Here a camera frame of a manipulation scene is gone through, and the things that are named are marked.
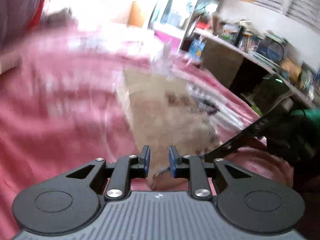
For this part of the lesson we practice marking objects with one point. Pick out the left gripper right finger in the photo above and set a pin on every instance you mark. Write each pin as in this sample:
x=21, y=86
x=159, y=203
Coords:
x=192, y=169

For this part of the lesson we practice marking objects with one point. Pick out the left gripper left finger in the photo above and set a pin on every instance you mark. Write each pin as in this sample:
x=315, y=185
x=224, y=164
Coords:
x=121, y=173

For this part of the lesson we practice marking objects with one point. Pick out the beige printed shopping bag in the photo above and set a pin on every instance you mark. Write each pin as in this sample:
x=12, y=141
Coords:
x=163, y=109

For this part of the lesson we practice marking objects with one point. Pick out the round magnifier mirror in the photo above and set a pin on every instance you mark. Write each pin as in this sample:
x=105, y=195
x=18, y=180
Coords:
x=275, y=51

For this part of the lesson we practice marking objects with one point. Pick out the red floral blanket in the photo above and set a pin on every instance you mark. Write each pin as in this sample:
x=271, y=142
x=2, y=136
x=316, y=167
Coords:
x=60, y=109

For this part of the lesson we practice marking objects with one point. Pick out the blue cartoon package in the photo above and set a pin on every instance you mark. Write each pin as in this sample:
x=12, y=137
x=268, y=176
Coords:
x=196, y=49

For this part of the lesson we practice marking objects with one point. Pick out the orange wooden cabinet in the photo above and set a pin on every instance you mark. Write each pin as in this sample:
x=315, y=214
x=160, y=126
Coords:
x=136, y=16

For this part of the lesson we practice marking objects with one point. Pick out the magenta glass cabinet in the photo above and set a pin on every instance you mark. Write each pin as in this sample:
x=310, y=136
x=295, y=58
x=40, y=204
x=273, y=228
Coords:
x=171, y=19

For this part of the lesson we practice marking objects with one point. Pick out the pink cardboard box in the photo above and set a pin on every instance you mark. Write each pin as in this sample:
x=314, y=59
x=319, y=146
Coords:
x=9, y=60

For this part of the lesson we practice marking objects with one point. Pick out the purple folded duvet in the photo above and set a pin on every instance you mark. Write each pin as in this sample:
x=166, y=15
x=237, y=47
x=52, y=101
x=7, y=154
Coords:
x=18, y=16

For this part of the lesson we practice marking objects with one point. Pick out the long wall shelf desk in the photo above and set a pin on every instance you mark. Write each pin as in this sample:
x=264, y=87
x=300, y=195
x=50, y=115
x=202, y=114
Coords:
x=244, y=75

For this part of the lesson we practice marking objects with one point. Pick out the right edge wall poster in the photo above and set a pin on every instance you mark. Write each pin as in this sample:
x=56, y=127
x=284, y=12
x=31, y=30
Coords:
x=305, y=12

